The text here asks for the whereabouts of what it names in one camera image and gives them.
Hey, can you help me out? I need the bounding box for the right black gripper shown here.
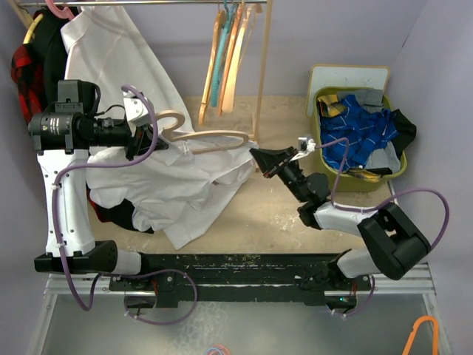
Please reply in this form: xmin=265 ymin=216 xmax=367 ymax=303
xmin=251 ymin=146 xmax=307 ymax=203

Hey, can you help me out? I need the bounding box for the light wooden hanger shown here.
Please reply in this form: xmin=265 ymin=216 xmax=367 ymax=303
xmin=154 ymin=110 xmax=250 ymax=155

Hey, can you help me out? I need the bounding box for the white shirt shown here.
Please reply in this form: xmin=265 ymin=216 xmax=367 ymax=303
xmin=61 ymin=6 xmax=194 ymax=132
xmin=86 ymin=141 xmax=256 ymax=249

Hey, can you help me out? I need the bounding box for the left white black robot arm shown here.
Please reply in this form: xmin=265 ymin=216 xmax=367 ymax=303
xmin=28 ymin=80 xmax=167 ymax=290

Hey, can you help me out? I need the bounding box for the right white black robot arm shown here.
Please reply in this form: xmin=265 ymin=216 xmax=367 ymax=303
xmin=250 ymin=146 xmax=432 ymax=289

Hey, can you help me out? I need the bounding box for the wooden hanger rightmost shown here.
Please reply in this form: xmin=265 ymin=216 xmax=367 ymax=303
xmin=224 ymin=4 xmax=262 ymax=113

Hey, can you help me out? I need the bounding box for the blue shirt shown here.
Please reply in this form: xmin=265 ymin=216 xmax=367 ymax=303
xmin=319 ymin=94 xmax=399 ymax=172

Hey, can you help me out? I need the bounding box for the hanging white shirt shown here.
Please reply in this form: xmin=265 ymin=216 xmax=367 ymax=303
xmin=61 ymin=6 xmax=194 ymax=132

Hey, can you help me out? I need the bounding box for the wooden hanger leftmost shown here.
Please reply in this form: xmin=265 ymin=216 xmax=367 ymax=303
xmin=198 ymin=10 xmax=226 ymax=126

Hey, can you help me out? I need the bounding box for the wooden hanger middle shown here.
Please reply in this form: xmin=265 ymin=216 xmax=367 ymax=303
xmin=217 ymin=1 xmax=245 ymax=116

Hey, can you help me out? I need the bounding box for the teal hanger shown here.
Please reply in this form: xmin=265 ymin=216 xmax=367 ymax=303
xmin=211 ymin=1 xmax=237 ymax=107

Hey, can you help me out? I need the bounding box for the red black plaid shirt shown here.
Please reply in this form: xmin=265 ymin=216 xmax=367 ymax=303
xmin=10 ymin=44 xmax=47 ymax=125

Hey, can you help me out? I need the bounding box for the hanging black shirt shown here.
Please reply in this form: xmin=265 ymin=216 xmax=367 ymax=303
xmin=29 ymin=9 xmax=137 ymax=231

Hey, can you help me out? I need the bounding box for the pink hanger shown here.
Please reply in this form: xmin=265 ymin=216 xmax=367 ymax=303
xmin=45 ymin=0 xmax=79 ymax=20

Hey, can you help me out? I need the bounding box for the yellow hanger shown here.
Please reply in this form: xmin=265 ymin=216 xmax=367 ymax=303
xmin=23 ymin=13 xmax=44 ymax=44

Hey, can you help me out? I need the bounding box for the orange hanger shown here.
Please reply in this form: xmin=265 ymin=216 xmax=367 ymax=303
xmin=401 ymin=316 xmax=440 ymax=355

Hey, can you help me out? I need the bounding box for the olive green laundry basket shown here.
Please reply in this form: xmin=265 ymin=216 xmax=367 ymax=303
xmin=309 ymin=87 xmax=407 ymax=192

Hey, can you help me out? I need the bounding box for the yellow black cloth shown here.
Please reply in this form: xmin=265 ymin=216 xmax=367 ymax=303
xmin=317 ymin=94 xmax=347 ymax=118

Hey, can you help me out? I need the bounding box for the white board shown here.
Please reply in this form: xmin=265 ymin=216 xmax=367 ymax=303
xmin=306 ymin=64 xmax=390 ymax=118

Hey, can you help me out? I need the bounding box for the grey cloth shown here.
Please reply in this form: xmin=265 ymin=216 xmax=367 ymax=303
xmin=355 ymin=88 xmax=384 ymax=107

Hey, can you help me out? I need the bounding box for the black cloth in basket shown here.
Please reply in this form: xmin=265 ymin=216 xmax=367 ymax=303
xmin=382 ymin=109 xmax=417 ymax=158

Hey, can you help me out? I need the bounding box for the wooden clothes rack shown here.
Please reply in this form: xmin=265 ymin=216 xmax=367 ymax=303
xmin=6 ymin=1 xmax=273 ymax=142

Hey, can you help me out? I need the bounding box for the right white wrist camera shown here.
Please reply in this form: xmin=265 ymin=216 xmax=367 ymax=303
xmin=290 ymin=135 xmax=317 ymax=161

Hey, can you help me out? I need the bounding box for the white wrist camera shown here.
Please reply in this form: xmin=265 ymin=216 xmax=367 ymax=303
xmin=290 ymin=135 xmax=317 ymax=161
xmin=123 ymin=92 xmax=151 ymax=127

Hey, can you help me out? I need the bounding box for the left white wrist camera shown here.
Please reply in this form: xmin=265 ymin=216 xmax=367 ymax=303
xmin=123 ymin=92 xmax=151 ymax=127

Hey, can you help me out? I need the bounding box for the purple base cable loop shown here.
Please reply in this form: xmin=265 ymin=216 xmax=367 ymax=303
xmin=123 ymin=268 xmax=200 ymax=326

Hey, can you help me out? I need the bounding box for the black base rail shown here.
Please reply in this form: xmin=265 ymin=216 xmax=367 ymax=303
xmin=109 ymin=254 xmax=370 ymax=308

